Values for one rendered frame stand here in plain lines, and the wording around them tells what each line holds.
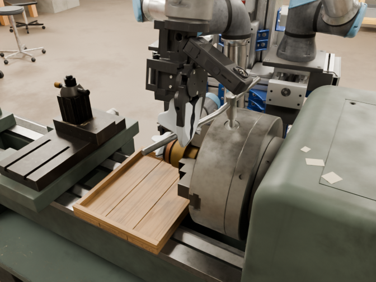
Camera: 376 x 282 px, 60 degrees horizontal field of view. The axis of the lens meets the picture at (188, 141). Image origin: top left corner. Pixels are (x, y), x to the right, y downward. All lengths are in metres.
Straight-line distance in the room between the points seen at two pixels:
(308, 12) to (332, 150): 0.74
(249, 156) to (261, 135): 0.06
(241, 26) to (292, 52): 0.33
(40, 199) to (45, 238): 0.42
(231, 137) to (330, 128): 0.20
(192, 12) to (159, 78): 0.12
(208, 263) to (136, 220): 0.24
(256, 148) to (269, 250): 0.20
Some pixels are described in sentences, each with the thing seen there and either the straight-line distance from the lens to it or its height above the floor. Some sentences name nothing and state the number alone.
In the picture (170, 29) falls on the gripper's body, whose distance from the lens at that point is 0.53.
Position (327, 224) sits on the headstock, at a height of 1.22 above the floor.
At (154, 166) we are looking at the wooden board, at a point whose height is 0.89.
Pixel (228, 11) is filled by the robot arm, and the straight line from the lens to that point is 1.03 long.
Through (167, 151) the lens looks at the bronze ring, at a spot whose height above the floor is 1.10.
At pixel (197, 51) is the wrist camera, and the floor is 1.45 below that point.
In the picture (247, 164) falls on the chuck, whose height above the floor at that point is 1.19.
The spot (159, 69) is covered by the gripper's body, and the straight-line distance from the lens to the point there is 0.54.
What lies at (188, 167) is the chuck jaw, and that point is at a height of 1.10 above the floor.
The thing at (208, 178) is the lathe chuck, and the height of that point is 1.15.
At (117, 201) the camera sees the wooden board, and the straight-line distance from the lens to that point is 1.06.
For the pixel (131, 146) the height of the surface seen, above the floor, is 0.83.
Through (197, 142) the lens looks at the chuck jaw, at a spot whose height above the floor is 1.13.
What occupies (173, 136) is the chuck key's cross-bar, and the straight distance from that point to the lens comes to 0.58.
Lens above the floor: 1.61
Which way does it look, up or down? 34 degrees down
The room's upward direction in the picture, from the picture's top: straight up
